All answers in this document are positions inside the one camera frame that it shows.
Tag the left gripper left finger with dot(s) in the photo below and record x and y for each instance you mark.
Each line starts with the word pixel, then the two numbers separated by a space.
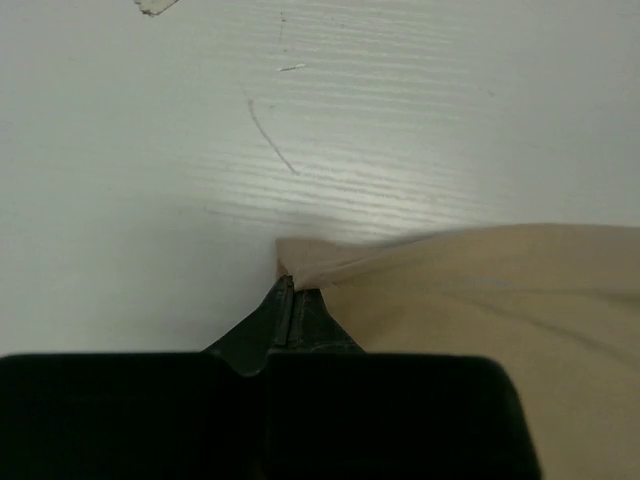
pixel 244 348

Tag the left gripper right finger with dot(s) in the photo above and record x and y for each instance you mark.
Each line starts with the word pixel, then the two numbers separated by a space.
pixel 308 326

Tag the beige t shirt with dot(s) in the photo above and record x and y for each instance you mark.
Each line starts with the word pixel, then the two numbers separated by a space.
pixel 557 305

